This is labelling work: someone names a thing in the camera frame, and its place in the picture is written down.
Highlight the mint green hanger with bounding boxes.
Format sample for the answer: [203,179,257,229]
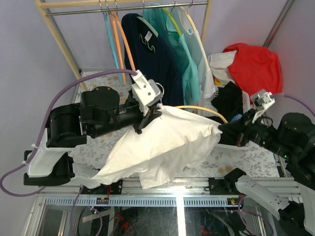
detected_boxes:
[136,16,158,37]

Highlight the blue plastic hanger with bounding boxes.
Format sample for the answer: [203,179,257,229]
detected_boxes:
[103,10,120,69]

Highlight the red cloth pile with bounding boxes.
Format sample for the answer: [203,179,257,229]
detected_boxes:
[223,43,283,96]

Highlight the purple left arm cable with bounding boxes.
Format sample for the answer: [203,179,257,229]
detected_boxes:
[0,68,137,197]

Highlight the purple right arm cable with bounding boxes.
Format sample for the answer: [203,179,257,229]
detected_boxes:
[270,93,315,116]

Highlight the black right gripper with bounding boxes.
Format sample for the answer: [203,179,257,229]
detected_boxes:
[217,106,294,157]

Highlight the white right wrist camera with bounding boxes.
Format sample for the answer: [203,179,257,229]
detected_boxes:
[250,89,275,123]

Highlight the orange plastic hanger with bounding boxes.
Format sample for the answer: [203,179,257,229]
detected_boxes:
[113,12,136,71]
[110,11,125,69]

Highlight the aluminium mounting rail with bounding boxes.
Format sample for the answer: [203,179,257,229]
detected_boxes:
[40,177,301,198]

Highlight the navy blue hanging shirt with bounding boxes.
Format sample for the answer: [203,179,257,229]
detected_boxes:
[121,13,184,106]

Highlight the light blue hanging shirt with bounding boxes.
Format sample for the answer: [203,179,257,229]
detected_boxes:
[172,6,216,99]

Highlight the pale yellow wavy hanger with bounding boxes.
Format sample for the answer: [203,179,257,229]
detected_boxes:
[175,105,228,123]

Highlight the wooden clothes rack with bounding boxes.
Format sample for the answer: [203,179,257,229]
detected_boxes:
[34,0,212,79]

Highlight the black clothes in basket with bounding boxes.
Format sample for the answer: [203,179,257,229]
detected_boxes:
[211,82,243,121]

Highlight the floral table cloth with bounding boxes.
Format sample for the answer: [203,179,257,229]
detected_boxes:
[60,70,281,178]

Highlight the yellow green hanger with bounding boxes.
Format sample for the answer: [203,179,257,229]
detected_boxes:
[162,7,182,36]

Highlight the cream white hanger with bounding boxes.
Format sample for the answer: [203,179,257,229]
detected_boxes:
[176,7,210,73]

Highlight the white crumpled cloth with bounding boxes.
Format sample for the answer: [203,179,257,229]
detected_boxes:
[207,50,237,85]

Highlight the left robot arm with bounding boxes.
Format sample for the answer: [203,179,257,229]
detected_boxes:
[24,86,161,194]

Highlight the teal hanging shirt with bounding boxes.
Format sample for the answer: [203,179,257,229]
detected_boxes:
[143,8,200,105]

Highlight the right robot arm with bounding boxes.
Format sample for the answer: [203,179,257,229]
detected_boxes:
[219,109,315,236]

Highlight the white laundry basket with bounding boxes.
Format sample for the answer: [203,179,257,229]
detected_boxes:
[197,85,251,150]

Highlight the white t shirt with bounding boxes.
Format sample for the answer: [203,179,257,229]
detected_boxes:
[92,106,222,189]

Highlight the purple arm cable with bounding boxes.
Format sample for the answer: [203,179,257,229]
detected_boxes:
[0,68,137,197]
[270,93,315,116]

